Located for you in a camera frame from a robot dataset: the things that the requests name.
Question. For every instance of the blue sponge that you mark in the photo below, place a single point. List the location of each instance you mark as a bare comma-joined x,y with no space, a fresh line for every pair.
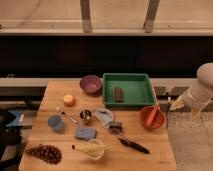
85,133

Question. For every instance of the metal spoon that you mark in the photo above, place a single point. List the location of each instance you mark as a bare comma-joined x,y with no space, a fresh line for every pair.
61,111

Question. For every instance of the blue plastic cup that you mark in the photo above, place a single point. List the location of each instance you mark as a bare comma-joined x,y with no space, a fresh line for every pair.
55,122

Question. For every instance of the black handled knife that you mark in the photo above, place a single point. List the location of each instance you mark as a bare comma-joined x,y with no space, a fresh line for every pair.
133,145

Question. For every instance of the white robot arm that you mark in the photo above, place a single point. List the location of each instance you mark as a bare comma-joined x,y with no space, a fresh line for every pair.
204,80

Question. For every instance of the black chair with blue seat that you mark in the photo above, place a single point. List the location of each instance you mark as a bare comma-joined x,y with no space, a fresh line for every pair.
9,136

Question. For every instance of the brown block in tray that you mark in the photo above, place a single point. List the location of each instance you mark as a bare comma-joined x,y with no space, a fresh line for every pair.
118,92

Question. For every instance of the dark grape bunch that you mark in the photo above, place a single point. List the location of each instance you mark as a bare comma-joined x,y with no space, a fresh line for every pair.
48,153

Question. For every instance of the orange yellow round fruit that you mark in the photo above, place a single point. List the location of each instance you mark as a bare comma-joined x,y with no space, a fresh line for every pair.
69,100

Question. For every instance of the orange stick in bowl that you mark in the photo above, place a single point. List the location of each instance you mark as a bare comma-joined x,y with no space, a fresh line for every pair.
151,116

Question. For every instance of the orange red bowl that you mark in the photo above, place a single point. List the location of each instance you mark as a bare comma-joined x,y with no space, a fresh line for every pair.
158,120

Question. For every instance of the small metal cup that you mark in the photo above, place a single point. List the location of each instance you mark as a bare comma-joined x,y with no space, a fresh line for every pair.
86,116

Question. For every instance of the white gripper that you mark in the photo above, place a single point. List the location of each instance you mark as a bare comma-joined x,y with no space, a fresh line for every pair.
194,98

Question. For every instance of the green plastic tray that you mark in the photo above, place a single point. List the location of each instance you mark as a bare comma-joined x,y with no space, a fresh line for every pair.
137,90

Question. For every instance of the purple bowl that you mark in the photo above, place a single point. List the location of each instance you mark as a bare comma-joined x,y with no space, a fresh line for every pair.
90,84

